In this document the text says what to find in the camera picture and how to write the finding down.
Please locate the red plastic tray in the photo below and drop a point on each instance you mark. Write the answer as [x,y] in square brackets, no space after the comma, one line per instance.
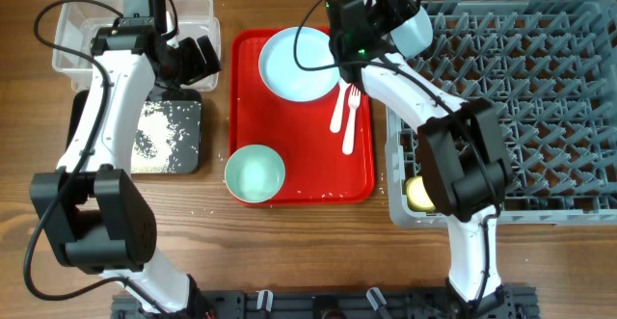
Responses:
[316,170]

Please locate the clear plastic bin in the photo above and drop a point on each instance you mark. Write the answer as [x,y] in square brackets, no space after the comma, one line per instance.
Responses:
[79,22]

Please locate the pink plastic fork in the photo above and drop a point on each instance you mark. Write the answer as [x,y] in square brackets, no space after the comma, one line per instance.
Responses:
[354,101]

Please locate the black plastic bin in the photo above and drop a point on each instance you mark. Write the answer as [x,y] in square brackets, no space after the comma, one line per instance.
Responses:
[169,136]

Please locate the white plastic spoon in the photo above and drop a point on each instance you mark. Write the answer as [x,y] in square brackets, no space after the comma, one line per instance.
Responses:
[336,120]

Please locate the light blue bowl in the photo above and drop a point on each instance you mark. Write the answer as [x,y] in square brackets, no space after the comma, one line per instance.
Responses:
[414,35]

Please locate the light blue plate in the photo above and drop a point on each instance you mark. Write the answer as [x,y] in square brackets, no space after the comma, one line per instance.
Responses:
[282,76]

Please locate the grey dishwasher rack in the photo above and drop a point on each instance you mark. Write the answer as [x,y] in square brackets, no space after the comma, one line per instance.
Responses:
[549,68]

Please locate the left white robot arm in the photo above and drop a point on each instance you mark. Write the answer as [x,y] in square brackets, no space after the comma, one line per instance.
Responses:
[90,211]

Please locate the food scraps and rice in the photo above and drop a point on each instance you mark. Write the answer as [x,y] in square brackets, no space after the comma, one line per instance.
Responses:
[164,136]

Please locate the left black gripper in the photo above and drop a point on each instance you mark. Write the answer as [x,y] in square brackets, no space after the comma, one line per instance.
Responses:
[211,59]

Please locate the yellow plastic cup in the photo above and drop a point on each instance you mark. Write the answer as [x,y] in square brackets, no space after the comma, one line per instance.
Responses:
[417,197]

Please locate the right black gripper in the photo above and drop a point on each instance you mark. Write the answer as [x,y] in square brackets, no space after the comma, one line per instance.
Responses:
[394,8]

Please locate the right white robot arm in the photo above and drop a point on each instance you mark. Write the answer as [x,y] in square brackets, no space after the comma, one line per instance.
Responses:
[465,168]

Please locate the mint green bowl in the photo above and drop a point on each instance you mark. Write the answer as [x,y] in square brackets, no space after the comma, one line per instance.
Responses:
[254,173]

